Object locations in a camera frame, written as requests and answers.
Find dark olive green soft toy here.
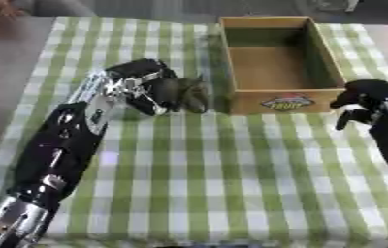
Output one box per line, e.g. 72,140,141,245
172,75,211,114

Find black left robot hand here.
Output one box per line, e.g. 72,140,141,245
104,57,184,117

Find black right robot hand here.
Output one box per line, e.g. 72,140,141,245
328,78,388,131

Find tan cardboard box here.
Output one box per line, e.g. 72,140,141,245
217,16,349,116

